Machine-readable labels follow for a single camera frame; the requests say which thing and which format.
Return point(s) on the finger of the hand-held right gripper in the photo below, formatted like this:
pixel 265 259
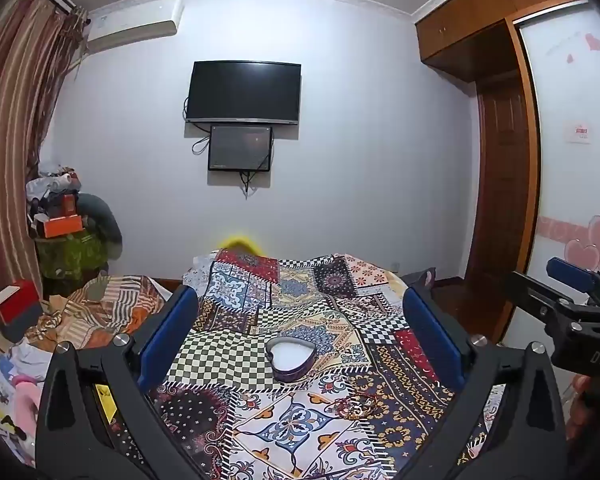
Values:
pixel 572 274
pixel 535 292

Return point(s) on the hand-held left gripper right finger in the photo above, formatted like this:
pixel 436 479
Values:
pixel 436 337

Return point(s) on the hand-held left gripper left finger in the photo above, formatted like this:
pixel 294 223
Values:
pixel 166 332

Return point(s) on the purple heart-shaped tin box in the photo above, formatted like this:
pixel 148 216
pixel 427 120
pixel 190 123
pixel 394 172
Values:
pixel 287 358

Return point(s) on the person's right hand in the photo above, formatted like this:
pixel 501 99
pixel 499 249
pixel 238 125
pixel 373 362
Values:
pixel 576 410

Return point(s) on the dark purple cloth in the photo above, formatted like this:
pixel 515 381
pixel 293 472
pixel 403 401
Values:
pixel 420 278

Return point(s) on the orange striped blanket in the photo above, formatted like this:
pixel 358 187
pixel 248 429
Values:
pixel 105 310

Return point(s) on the white heart-decal sliding door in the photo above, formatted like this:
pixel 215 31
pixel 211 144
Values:
pixel 575 195

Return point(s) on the brown wooden door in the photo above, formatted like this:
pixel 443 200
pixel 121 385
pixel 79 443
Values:
pixel 502 185

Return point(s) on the yellow object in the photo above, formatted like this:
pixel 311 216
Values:
pixel 240 242

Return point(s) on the red door sticker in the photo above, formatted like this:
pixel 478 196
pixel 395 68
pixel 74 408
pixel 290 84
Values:
pixel 578 132

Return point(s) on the red box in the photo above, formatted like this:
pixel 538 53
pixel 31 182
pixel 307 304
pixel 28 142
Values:
pixel 22 297

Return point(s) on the orange box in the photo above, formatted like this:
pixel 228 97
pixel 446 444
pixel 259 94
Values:
pixel 62 226

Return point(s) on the colourful patchwork blanket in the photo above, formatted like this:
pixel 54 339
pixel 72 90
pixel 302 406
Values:
pixel 290 435

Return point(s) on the cartoon print bedsheet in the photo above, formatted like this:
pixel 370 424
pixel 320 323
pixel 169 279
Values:
pixel 10 390

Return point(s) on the pile of clutter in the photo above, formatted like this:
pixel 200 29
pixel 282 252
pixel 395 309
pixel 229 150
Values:
pixel 52 190

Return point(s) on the wooden overhead cabinet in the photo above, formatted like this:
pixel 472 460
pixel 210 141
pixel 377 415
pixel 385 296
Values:
pixel 472 25

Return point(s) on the brown striped curtain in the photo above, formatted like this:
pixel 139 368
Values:
pixel 15 110

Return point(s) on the white air conditioner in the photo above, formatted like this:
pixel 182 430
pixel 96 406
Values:
pixel 132 22

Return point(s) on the small black wall monitor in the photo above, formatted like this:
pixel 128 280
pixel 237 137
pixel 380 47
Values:
pixel 240 148

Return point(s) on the black wall television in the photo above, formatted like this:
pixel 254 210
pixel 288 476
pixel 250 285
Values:
pixel 243 91

